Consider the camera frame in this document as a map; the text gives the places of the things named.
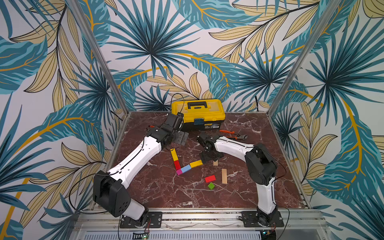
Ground yellow black toolbox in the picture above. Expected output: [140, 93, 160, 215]
[171, 99, 226, 132]

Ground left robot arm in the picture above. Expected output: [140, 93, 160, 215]
[93, 113, 184, 221]

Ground green small cube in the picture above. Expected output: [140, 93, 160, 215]
[208, 183, 215, 190]

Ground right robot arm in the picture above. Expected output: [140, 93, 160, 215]
[197, 133, 279, 227]

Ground light blue block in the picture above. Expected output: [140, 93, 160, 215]
[181, 165, 192, 173]

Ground large orange-handled pliers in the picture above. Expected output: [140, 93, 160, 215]
[219, 130, 248, 141]

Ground yellow block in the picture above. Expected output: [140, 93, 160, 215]
[189, 160, 203, 168]
[170, 148, 179, 162]

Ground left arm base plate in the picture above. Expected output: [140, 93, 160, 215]
[120, 212, 163, 229]

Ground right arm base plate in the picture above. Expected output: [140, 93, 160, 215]
[238, 211, 285, 228]

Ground red block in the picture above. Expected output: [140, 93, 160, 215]
[205, 175, 216, 183]
[174, 160, 181, 170]

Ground aluminium front rail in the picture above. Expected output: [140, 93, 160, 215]
[70, 208, 333, 240]

